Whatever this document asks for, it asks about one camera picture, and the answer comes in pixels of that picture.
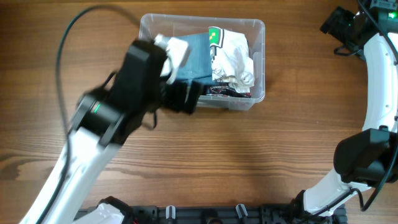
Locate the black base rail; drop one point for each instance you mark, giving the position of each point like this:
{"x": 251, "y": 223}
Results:
{"x": 265, "y": 214}

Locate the blue towel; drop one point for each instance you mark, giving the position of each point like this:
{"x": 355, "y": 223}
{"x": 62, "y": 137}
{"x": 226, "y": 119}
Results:
{"x": 198, "y": 65}

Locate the plaid shirt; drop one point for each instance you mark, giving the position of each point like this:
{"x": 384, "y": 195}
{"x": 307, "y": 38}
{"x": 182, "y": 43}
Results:
{"x": 225, "y": 91}

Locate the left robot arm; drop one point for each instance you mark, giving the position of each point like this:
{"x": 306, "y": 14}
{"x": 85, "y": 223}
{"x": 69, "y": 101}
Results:
{"x": 105, "y": 117}

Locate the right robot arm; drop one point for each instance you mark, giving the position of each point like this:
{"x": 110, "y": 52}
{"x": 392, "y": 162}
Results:
{"x": 365, "y": 162}

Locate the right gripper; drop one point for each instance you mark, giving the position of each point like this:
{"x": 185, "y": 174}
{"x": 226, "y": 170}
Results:
{"x": 344, "y": 17}

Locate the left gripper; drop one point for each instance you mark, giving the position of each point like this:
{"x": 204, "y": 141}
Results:
{"x": 181, "y": 98}

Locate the white garment green tag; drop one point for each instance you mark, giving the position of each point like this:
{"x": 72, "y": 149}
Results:
{"x": 230, "y": 60}

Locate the clear plastic storage bin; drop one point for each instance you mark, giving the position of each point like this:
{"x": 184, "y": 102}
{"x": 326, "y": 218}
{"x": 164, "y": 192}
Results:
{"x": 253, "y": 29}

